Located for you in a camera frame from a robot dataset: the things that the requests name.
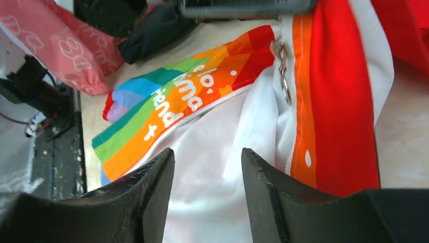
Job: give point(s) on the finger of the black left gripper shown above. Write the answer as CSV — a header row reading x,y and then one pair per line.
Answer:
x,y
244,9

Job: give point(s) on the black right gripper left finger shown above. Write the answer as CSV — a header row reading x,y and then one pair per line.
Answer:
x,y
130,209

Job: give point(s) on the pink patterned garment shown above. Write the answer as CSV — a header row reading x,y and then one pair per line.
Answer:
x,y
80,55

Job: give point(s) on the red white cartoon jacket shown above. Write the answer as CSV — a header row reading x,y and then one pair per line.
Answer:
x,y
304,95

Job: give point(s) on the dark grey jacket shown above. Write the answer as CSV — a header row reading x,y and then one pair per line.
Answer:
x,y
144,29

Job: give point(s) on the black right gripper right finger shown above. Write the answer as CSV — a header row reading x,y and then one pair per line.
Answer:
x,y
282,209

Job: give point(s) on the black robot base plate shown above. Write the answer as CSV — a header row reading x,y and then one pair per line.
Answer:
x,y
58,165

